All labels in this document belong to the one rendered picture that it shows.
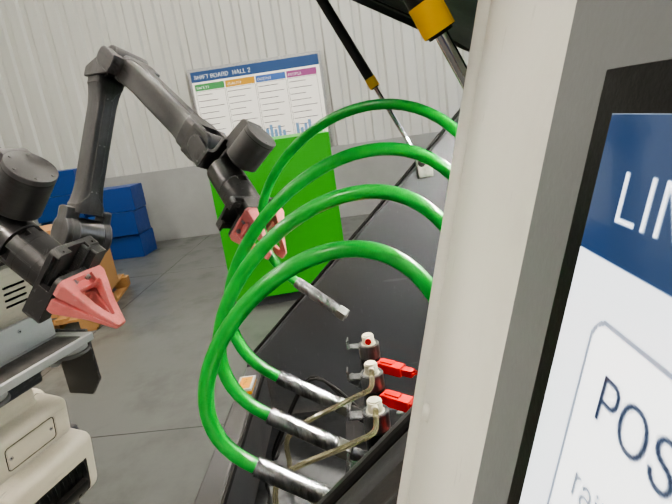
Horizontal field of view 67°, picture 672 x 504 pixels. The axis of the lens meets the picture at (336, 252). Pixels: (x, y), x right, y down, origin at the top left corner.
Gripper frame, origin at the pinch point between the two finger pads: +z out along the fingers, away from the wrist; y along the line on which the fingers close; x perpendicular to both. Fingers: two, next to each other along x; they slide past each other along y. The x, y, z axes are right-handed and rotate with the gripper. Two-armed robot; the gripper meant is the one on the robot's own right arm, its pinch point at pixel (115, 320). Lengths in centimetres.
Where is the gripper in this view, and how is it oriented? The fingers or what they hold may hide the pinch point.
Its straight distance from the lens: 66.2
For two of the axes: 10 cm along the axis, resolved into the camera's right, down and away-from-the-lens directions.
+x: 2.6, -2.8, 9.2
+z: 7.8, 6.2, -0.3
